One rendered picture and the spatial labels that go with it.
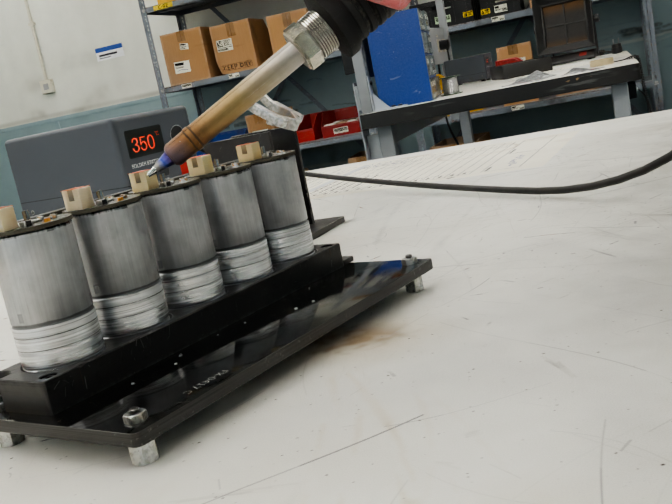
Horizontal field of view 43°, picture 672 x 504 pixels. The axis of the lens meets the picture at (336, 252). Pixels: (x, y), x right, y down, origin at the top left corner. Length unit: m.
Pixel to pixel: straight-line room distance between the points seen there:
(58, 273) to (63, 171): 0.62
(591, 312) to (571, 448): 0.09
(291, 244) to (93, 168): 0.53
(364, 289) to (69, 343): 0.11
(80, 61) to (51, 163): 4.91
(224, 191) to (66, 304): 0.08
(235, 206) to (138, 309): 0.06
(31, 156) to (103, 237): 0.64
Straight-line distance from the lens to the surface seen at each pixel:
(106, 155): 0.83
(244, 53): 4.78
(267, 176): 0.33
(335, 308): 0.29
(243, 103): 0.27
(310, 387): 0.25
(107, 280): 0.27
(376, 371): 0.25
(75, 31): 5.80
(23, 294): 0.26
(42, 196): 0.90
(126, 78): 5.62
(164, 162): 0.27
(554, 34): 3.37
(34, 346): 0.26
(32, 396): 0.26
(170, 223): 0.29
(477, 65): 3.15
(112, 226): 0.27
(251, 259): 0.31
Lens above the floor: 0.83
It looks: 11 degrees down
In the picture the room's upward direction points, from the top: 11 degrees counter-clockwise
